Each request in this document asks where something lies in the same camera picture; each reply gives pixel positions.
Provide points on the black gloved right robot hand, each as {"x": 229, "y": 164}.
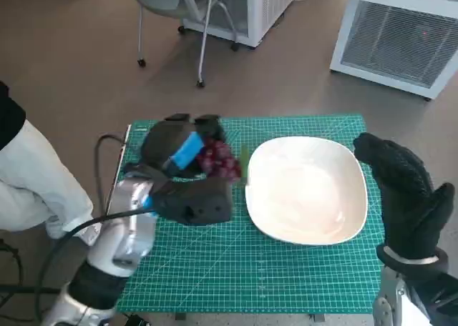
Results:
{"x": 404, "y": 197}

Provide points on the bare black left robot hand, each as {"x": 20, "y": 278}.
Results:
{"x": 161, "y": 143}

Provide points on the red toy grape bunch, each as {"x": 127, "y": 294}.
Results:
{"x": 220, "y": 161}

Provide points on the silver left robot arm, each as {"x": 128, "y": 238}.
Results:
{"x": 129, "y": 229}

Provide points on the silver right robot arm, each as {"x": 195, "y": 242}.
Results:
{"x": 388, "y": 301}

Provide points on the white square plate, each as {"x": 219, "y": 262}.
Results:
{"x": 304, "y": 193}

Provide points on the person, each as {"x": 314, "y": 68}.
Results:
{"x": 35, "y": 183}

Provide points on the grey chair with white legs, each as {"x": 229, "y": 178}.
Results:
{"x": 154, "y": 0}

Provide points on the green cutting mat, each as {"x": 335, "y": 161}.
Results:
{"x": 232, "y": 269}

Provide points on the white mesh cabinet with red light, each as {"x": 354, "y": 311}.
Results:
{"x": 393, "y": 43}

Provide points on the white mesh cabinet on castors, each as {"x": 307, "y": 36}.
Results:
{"x": 264, "y": 11}

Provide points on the black stand leg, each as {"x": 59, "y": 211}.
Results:
{"x": 28, "y": 289}

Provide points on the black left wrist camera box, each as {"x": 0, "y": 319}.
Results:
{"x": 207, "y": 204}

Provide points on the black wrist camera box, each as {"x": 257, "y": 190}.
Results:
{"x": 436, "y": 297}
{"x": 207, "y": 204}

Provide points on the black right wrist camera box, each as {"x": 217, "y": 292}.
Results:
{"x": 436, "y": 297}

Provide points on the grey table bracket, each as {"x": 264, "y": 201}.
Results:
{"x": 317, "y": 317}

